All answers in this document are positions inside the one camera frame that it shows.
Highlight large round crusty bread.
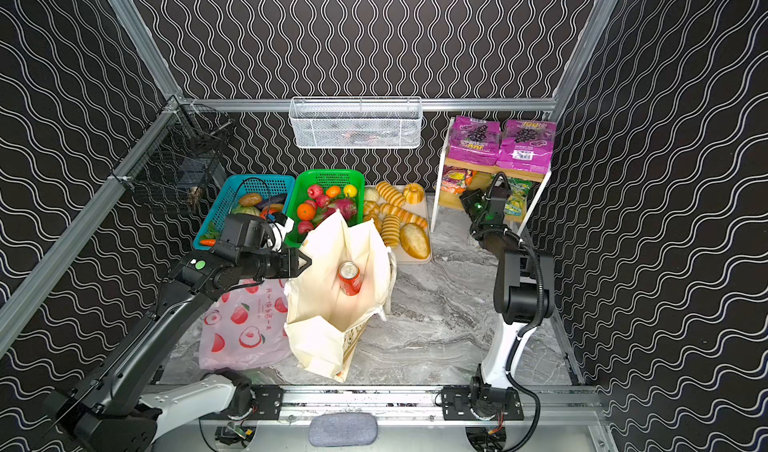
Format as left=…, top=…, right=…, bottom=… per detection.
left=400, top=223, right=431, bottom=260

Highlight yellow lemon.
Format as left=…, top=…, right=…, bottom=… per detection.
left=343, top=184, right=358, bottom=198

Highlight purple snack bag right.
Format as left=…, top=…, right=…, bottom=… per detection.
left=496, top=119, right=556, bottom=174

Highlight striped long bread front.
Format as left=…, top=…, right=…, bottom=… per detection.
left=380, top=214, right=401, bottom=248

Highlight green apple tea snack bag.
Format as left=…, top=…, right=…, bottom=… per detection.
left=504, top=178, right=534, bottom=219

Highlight white steamed bun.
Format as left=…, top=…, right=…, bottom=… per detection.
left=364, top=187, right=381, bottom=203

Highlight pink peach plastic bag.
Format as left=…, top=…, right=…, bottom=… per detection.
left=198, top=279, right=291, bottom=371

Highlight teal plastic basket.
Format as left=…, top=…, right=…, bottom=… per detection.
left=193, top=174, right=296, bottom=250

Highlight striped long bread middle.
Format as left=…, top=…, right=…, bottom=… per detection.
left=380, top=203, right=428, bottom=229

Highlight floral canvas tote bag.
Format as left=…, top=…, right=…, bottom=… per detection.
left=284, top=212, right=397, bottom=382

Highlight purple eggplant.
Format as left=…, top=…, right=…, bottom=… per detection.
left=258, top=193, right=287, bottom=208

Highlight striped long bread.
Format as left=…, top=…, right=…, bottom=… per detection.
left=375, top=181, right=406, bottom=207
left=380, top=214, right=401, bottom=248
left=380, top=203, right=428, bottom=229

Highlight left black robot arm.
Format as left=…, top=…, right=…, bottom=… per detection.
left=44, top=212, right=312, bottom=451

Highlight striped long bread back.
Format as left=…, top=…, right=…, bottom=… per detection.
left=375, top=181, right=406, bottom=207

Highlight purple snack bag left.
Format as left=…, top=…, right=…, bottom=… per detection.
left=446, top=116, right=502, bottom=166

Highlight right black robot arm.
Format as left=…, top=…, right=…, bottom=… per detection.
left=460, top=172, right=554, bottom=388

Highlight metal base rail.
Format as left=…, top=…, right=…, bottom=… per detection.
left=236, top=384, right=603, bottom=426

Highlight purple snack bag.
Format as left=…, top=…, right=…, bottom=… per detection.
left=496, top=119, right=556, bottom=174
left=446, top=116, right=502, bottom=166

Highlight green plastic basket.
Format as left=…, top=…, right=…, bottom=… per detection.
left=286, top=169, right=365, bottom=247

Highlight grey padded cushion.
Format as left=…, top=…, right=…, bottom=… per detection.
left=308, top=412, right=378, bottom=447

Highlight braided golden bread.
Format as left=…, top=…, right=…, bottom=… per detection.
left=363, top=200, right=381, bottom=220

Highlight white wooden shelf rack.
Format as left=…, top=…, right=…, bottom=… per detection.
left=428, top=117, right=552, bottom=233

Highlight orange fruit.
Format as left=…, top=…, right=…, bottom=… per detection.
left=296, top=203, right=316, bottom=222

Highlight brown potato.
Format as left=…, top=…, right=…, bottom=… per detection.
left=239, top=193, right=263, bottom=207

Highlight pink dragon fruit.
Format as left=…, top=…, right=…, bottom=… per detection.
left=328, top=198, right=358, bottom=220

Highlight red tomato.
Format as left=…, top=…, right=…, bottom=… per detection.
left=260, top=203, right=283, bottom=218

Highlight yellow pumpkin shaped bread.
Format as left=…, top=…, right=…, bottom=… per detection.
left=403, top=183, right=425, bottom=204

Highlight red apple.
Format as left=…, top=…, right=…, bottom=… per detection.
left=307, top=184, right=324, bottom=200

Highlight white wire wall basket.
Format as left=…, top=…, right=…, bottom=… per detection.
left=288, top=96, right=423, bottom=149

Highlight green cabbage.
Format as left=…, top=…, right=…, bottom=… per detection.
left=231, top=205, right=261, bottom=216

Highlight red cola can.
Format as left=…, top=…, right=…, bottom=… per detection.
left=338, top=261, right=363, bottom=296

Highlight orange blackcurrant snack bag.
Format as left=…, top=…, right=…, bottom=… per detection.
left=440, top=167, right=476, bottom=194

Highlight white bread tray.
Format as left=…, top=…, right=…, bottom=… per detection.
left=363, top=182, right=432, bottom=263

